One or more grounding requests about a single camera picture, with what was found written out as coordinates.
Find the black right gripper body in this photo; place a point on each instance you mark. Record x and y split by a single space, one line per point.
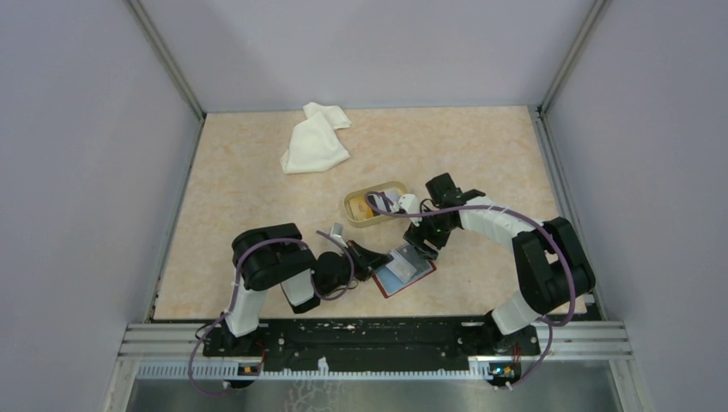
433 230

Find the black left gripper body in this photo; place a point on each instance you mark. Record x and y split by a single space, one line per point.
360 271

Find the silver VIP card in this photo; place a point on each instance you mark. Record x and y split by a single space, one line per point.
401 267

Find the red card holder wallet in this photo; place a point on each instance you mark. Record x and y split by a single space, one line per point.
389 285

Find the beige oval tray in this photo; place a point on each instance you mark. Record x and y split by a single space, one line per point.
393 189

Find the gold VIP card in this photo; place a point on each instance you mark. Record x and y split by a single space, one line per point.
360 210

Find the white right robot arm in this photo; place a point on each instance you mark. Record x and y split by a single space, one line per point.
551 265

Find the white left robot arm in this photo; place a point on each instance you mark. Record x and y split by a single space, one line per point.
273 256

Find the white crumpled cloth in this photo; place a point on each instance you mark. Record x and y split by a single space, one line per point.
314 146

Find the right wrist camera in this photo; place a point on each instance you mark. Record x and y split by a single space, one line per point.
409 204

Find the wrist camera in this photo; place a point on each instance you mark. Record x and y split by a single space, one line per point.
336 234
409 204

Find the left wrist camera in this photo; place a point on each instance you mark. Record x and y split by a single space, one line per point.
336 234

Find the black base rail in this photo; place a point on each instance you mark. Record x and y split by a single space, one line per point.
377 345

